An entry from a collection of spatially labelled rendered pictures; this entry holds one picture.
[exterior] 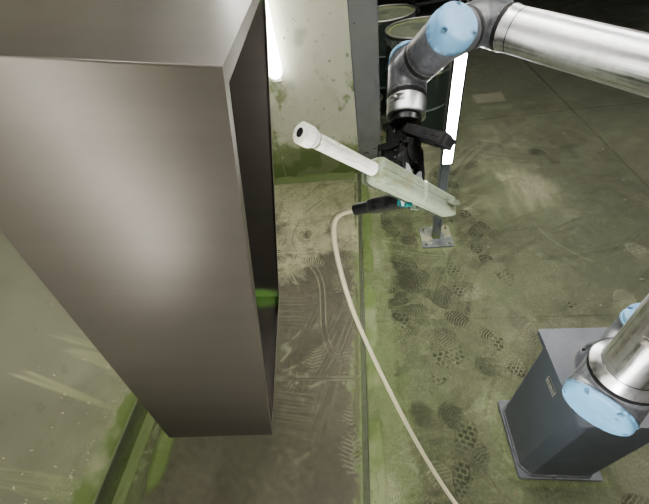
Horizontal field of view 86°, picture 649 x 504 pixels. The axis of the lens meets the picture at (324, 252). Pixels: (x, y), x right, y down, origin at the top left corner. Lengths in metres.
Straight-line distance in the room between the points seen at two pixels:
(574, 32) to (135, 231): 0.82
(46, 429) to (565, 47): 2.04
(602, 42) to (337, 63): 2.02
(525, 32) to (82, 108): 0.76
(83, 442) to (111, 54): 1.70
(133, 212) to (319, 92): 2.30
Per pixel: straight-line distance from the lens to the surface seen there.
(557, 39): 0.86
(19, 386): 1.92
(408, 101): 0.85
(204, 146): 0.46
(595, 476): 1.94
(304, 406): 1.84
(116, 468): 2.03
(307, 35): 2.64
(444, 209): 0.83
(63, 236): 0.64
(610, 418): 1.07
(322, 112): 2.81
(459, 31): 0.82
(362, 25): 2.62
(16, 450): 1.90
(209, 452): 1.92
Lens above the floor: 1.74
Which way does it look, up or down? 45 degrees down
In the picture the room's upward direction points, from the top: 11 degrees counter-clockwise
